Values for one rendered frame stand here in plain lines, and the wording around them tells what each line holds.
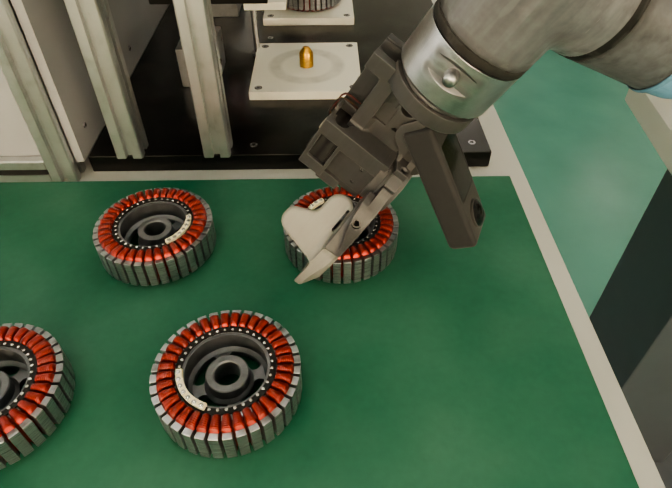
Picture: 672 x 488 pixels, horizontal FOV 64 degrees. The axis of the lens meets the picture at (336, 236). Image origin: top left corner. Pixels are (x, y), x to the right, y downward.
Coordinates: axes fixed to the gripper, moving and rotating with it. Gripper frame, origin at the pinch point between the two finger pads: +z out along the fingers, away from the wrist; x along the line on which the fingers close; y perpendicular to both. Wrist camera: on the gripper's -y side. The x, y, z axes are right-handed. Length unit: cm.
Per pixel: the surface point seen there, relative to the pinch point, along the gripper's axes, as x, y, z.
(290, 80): -23.4, 15.9, 6.9
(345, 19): -46.0, 17.2, 7.9
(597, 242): -102, -73, 46
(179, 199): 3.8, 14.7, 5.8
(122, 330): 17.4, 10.3, 7.4
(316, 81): -24.6, 13.0, 5.2
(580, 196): -123, -67, 49
